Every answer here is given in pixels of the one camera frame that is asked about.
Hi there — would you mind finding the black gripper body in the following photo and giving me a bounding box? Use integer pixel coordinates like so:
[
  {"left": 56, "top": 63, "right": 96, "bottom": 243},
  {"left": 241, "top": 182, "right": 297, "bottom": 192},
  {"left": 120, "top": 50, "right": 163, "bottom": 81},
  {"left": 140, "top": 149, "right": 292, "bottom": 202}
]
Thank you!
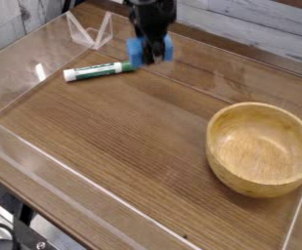
[{"left": 127, "top": 0, "right": 177, "bottom": 45}]

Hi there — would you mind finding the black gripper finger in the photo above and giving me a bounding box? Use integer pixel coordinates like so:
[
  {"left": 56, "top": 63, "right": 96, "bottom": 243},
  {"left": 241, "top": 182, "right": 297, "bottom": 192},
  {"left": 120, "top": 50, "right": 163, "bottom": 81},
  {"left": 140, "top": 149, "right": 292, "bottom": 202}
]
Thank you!
[{"left": 143, "top": 38, "right": 164, "bottom": 64}]

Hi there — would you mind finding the blue foam block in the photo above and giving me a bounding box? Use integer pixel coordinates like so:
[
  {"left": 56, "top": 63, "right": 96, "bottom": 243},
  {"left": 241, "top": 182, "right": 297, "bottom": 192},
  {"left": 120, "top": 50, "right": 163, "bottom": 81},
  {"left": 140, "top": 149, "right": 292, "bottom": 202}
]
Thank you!
[{"left": 125, "top": 35, "right": 173, "bottom": 68}]

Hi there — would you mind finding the brown wooden bowl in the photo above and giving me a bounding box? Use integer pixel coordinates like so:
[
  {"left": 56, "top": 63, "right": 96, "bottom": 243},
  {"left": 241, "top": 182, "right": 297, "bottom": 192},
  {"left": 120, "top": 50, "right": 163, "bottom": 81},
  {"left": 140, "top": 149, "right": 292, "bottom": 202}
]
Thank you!
[{"left": 205, "top": 103, "right": 302, "bottom": 198}]

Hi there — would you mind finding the green white marker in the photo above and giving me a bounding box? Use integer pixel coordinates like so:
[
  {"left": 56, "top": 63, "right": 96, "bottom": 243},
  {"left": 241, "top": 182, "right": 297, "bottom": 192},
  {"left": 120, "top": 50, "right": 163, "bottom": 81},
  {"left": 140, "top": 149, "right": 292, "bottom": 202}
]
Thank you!
[{"left": 63, "top": 61, "right": 135, "bottom": 82}]

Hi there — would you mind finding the clear acrylic triangular bracket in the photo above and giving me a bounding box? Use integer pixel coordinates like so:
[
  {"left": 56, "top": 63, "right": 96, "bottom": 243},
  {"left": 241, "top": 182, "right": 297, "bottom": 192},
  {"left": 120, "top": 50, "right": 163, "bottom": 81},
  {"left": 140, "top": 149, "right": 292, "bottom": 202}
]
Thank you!
[{"left": 65, "top": 12, "right": 112, "bottom": 51}]

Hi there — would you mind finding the clear acrylic tray wall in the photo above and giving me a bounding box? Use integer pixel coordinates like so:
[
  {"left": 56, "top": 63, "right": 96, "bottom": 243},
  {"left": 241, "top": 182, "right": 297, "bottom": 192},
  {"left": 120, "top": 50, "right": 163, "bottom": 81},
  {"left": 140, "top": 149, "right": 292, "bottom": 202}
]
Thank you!
[{"left": 0, "top": 124, "right": 201, "bottom": 250}]

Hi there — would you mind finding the black cable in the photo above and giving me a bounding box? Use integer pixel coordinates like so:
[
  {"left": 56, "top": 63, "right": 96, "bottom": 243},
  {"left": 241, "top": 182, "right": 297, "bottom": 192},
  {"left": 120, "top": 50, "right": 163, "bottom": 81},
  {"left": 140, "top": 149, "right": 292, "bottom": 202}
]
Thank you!
[{"left": 0, "top": 223, "right": 24, "bottom": 250}]

